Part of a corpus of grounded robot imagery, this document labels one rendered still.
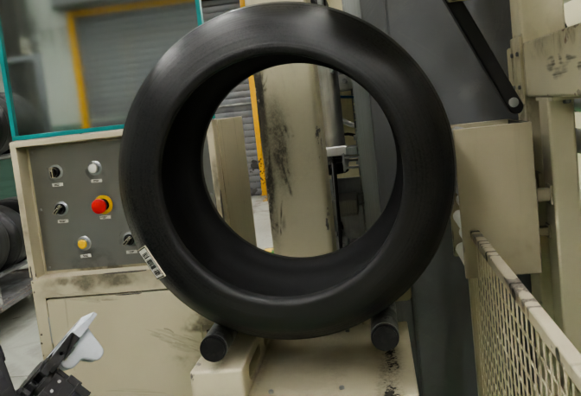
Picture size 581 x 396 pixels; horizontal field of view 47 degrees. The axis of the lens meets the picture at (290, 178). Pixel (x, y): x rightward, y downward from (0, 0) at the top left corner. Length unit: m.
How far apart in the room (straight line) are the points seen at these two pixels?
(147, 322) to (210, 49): 0.97
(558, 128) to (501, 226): 0.22
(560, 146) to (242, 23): 0.68
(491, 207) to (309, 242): 0.38
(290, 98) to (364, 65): 0.41
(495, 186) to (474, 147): 0.09
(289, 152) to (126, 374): 0.82
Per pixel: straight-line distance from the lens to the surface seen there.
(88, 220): 1.90
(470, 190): 1.36
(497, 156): 1.36
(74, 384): 1.06
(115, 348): 1.91
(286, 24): 1.05
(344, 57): 1.03
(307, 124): 1.41
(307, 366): 1.28
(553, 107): 1.40
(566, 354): 0.76
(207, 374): 1.16
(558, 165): 1.41
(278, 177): 1.43
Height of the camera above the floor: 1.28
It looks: 6 degrees down
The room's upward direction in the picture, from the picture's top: 6 degrees counter-clockwise
